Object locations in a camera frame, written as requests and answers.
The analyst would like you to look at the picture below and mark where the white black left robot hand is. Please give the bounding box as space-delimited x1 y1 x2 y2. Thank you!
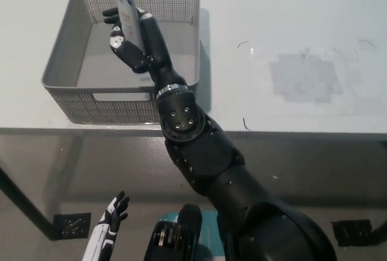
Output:
81 190 131 261

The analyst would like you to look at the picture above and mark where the black floor mounting plate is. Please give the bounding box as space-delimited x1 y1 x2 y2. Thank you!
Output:
53 212 92 240
331 219 373 247

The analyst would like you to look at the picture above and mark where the white blue shampoo tube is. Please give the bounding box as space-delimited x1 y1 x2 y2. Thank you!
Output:
111 0 146 53

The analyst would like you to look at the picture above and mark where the black table leg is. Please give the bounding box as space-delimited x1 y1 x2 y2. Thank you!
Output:
0 166 59 242
372 211 387 235

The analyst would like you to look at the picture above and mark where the grey perforated plastic basket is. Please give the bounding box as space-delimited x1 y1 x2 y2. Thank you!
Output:
40 0 201 126

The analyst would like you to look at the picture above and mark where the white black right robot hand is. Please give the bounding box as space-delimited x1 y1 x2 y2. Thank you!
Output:
102 6 187 93

